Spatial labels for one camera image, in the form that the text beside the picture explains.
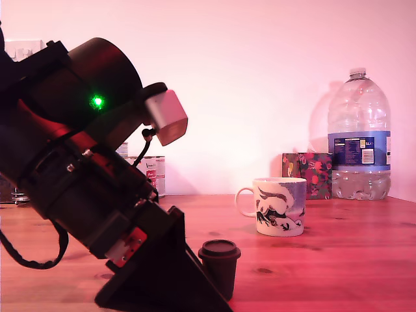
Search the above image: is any dark brown coffee capsule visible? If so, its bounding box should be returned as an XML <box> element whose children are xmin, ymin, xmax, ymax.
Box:
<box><xmin>198</xmin><ymin>239</ymin><xmax>242</xmax><ymax>302</ymax></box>

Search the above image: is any white box with red print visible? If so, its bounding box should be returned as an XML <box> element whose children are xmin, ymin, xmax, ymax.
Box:
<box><xmin>124</xmin><ymin>155</ymin><xmax>166</xmax><ymax>198</ymax></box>

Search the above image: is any white illustrated ceramic mug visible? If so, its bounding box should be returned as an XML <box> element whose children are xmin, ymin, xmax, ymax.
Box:
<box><xmin>234</xmin><ymin>177</ymin><xmax>307</xmax><ymax>238</ymax></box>

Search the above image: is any small floral print box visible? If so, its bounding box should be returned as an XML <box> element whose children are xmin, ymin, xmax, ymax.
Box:
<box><xmin>281</xmin><ymin>153</ymin><xmax>302</xmax><ymax>179</ymax></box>

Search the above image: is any large floral print box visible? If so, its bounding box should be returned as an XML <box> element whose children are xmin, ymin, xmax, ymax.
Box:
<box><xmin>298</xmin><ymin>152</ymin><xmax>333</xmax><ymax>200</ymax></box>

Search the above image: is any large clear water bottle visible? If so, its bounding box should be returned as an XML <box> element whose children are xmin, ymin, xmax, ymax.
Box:
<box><xmin>327</xmin><ymin>67</ymin><xmax>392</xmax><ymax>201</ymax></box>

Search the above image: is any wire kitchen rack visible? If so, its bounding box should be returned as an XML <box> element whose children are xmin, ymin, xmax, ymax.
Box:
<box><xmin>0</xmin><ymin>174</ymin><xmax>31</xmax><ymax>206</ymax></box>

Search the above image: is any thick black looping cable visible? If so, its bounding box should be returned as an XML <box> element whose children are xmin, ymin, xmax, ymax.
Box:
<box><xmin>0</xmin><ymin>222</ymin><xmax>70</xmax><ymax>270</ymax></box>

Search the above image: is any thin black camera cable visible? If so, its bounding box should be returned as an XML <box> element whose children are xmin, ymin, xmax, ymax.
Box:
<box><xmin>131</xmin><ymin>127</ymin><xmax>154</xmax><ymax>167</ymax></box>

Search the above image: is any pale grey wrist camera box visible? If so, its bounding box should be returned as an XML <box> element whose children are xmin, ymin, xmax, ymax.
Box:
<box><xmin>138</xmin><ymin>82</ymin><xmax>189</xmax><ymax>147</ymax></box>

